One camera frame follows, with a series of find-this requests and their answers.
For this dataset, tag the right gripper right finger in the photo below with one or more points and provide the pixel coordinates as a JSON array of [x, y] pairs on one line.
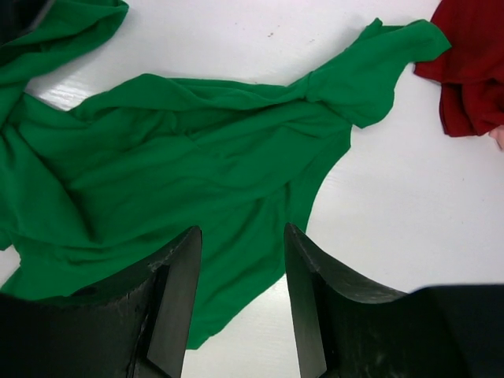
[[347, 325]]

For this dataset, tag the red t shirt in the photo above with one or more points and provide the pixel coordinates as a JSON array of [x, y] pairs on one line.
[[471, 71]]

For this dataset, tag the green t shirt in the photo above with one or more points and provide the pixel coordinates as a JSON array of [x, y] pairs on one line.
[[89, 191]]

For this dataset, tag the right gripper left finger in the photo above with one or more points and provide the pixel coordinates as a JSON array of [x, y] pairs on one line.
[[134, 323]]

